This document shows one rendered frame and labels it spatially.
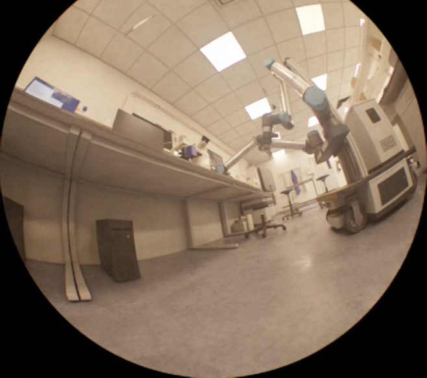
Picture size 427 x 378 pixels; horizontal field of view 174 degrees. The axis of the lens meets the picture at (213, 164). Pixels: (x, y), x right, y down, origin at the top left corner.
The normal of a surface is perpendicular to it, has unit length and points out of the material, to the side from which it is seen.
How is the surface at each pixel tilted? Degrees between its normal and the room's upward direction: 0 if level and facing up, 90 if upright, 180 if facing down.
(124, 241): 90
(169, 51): 180
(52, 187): 90
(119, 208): 90
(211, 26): 180
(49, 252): 90
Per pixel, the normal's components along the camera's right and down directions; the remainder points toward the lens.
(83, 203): 0.83, -0.34
